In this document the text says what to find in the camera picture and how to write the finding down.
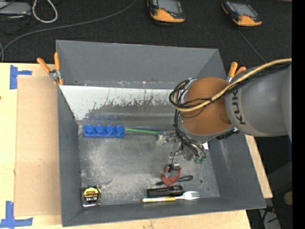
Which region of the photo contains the red-brown clip with black strap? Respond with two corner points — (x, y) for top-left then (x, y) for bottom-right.
(155, 164), (194, 187)

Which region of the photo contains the brown cardboard board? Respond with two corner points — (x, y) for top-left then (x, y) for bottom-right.
(13, 76), (63, 218)

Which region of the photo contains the black flashlight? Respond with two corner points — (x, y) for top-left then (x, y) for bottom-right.
(146, 185), (184, 198)

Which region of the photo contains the blue four-stud toy block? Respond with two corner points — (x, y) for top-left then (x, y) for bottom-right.
(83, 125), (126, 138)

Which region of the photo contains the grey metal bin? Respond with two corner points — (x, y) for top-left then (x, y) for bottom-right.
(55, 40), (267, 227)

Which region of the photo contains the white plastic fork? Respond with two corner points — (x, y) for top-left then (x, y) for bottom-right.
(175, 190), (200, 201)

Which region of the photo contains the green thin rod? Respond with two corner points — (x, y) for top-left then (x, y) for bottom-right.
(124, 128), (159, 135)

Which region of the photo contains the white and gold pen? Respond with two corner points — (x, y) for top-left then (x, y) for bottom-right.
(142, 197), (177, 203)

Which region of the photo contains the yellow and black tape measure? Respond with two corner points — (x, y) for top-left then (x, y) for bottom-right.
(81, 186), (102, 208)

